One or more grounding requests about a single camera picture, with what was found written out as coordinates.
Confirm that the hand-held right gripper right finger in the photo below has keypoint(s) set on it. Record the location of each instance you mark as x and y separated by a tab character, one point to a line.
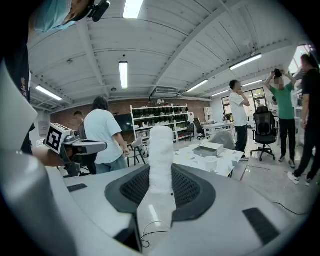
220	205

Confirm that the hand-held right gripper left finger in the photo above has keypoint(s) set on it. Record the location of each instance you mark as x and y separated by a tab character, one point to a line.
82	200

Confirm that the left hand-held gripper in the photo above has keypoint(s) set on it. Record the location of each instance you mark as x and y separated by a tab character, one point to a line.
56	137

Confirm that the white box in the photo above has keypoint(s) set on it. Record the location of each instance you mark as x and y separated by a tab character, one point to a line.
212	148

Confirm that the white foam roll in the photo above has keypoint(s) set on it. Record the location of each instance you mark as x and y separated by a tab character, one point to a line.
161	155

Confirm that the person's left forearm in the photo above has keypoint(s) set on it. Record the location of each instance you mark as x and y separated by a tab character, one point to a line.
47	157

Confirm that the white shelf with dark items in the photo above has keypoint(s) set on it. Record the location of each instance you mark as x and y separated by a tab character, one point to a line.
160	130

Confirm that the triangle patterned tablecloth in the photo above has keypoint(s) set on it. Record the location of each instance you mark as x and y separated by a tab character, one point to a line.
225	165

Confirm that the white cup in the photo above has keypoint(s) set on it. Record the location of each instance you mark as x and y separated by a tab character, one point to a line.
210	163

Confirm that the grey shell chair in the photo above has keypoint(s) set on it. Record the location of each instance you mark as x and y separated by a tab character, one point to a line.
225	140
137	147

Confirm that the ceiling light strip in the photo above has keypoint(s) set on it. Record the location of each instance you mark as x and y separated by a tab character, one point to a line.
245	61
123	75
197	85
48	92
133	8

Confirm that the rows of black headsets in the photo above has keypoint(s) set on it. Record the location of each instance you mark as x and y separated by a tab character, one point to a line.
160	111

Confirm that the white work table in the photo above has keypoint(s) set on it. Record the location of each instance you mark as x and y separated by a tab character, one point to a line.
217	126

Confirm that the black office chair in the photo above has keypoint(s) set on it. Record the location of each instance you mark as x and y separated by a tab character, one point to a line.
198	127
264	125

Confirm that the ceiling air conditioner unit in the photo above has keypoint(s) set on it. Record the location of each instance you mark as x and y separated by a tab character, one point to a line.
165	92

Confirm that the person's blue face mask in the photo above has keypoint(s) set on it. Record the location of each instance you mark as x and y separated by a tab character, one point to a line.
51	15

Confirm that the black wall screen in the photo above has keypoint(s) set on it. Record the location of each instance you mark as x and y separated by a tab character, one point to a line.
123	123

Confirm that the black head-mounted camera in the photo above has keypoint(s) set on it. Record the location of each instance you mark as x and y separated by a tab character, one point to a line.
98	10

